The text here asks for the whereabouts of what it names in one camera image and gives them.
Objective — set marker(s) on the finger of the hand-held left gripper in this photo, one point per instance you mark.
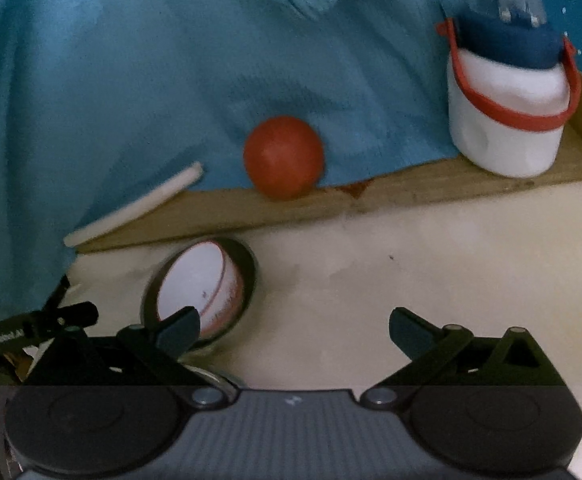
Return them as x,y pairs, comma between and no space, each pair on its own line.
73,316

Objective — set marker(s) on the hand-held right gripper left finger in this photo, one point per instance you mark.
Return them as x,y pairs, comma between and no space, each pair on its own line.
178,331

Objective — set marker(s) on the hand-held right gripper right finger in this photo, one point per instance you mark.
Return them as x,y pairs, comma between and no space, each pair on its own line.
410,334

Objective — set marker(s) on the white bowl with red rim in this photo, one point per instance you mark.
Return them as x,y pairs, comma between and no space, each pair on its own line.
196,285

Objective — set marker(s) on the white foam tube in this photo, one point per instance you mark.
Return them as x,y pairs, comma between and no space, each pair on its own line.
136,205

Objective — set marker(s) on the wooden board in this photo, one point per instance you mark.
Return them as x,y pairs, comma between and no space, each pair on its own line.
371,195

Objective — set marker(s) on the orange ball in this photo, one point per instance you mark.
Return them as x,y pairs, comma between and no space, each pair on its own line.
283,157

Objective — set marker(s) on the white jug with blue lid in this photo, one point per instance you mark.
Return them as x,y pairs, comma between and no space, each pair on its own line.
506,120

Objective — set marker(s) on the teal cloth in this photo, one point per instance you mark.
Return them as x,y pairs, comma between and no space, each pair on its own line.
146,85

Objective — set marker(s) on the dotted blue cloth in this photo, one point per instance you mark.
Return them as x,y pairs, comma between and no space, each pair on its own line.
571,5

